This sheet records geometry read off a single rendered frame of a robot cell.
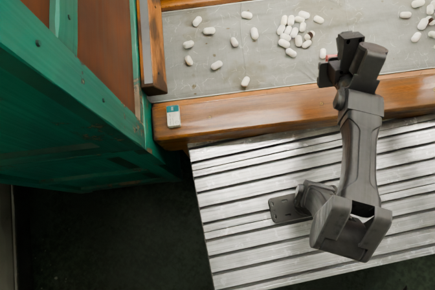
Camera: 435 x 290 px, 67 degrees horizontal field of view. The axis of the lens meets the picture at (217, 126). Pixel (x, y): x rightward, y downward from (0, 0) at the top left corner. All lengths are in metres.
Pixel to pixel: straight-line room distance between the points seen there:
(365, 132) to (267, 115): 0.36
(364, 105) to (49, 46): 0.53
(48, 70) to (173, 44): 0.65
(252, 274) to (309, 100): 0.51
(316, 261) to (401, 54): 0.64
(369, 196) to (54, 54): 0.50
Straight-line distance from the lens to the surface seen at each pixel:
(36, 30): 0.45
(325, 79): 0.83
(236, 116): 0.92
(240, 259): 0.98
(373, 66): 0.71
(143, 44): 0.93
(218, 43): 1.04
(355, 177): 0.59
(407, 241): 1.09
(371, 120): 0.66
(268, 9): 1.10
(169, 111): 0.92
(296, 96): 0.96
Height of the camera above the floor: 1.65
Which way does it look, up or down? 75 degrees down
